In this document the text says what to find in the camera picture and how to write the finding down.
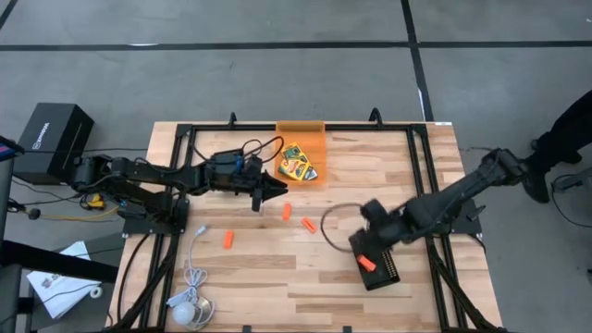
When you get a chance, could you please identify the black plastic slotted basket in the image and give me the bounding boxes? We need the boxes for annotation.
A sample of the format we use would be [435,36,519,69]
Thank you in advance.
[347,230,401,291]

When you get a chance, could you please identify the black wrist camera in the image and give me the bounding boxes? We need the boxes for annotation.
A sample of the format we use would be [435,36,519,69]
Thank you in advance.
[243,154,265,176]
[361,199,390,226]

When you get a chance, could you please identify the black desk bar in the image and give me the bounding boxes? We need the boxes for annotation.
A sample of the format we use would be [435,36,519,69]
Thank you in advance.
[0,240,119,283]

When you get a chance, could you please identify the standing person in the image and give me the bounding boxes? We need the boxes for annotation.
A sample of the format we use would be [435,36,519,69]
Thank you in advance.
[521,90,592,204]

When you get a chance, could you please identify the white USB cable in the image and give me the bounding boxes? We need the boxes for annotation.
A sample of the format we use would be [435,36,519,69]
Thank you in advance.
[166,225,210,309]

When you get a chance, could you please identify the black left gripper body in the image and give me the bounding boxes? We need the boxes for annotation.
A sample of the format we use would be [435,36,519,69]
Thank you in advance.
[205,158,265,213]

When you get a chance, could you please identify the yellow green Crayola crayon box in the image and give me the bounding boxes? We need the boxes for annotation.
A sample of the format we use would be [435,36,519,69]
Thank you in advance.
[277,156,312,180]
[280,142,309,163]

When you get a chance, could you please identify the black aluminium table frame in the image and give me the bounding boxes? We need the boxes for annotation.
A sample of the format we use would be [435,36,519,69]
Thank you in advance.
[105,110,505,333]

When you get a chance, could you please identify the orange translucent plastic bin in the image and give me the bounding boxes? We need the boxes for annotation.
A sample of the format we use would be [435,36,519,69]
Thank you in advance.
[274,120,327,186]

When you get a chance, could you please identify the black device with coloured screen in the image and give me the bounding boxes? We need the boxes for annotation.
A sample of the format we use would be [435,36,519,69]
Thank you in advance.
[0,133,26,163]

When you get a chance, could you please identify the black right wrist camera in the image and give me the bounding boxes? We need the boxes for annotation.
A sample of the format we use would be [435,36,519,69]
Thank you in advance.
[361,199,390,226]

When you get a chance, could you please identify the black cardboard box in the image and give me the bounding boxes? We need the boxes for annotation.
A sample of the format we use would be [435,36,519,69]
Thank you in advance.
[12,102,95,186]

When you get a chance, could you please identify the white paper sheets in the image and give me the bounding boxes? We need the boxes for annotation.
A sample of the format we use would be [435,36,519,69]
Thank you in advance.
[26,240,103,320]

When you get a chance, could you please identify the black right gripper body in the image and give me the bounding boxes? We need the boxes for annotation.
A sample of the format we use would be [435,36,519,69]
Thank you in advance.
[351,205,415,246]

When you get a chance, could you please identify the white round bulb lamp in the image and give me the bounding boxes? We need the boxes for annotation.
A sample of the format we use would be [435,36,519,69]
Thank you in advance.
[171,295,216,331]

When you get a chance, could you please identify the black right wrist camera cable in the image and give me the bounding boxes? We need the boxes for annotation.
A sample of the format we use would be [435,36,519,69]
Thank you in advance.
[319,202,371,254]

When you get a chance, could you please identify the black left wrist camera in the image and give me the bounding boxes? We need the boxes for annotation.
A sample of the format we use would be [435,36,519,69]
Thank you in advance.
[243,154,265,176]

